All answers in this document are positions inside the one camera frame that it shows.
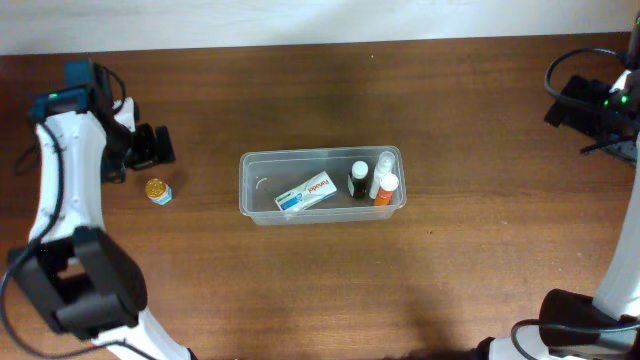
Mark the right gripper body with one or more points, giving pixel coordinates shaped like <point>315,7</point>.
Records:
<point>573,105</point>

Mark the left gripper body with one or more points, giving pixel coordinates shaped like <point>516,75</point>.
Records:
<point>141,148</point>

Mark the white Panadol box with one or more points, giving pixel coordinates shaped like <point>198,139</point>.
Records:
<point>316,189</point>

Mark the dark brown medicine bottle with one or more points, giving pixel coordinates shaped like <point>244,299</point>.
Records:
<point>357,179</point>

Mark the white spray bottle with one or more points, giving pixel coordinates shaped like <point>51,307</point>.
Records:
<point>384,165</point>

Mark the orange bottle white cap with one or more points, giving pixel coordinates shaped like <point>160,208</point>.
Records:
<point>387,186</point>

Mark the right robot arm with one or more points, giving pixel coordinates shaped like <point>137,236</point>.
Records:
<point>605,323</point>

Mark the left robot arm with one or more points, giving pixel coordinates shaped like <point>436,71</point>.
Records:
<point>78,279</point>

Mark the clear plastic container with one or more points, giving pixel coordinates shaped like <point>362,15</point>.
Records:
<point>265,175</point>

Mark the small gold-lid jar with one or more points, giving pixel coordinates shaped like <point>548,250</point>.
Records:
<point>158,191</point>

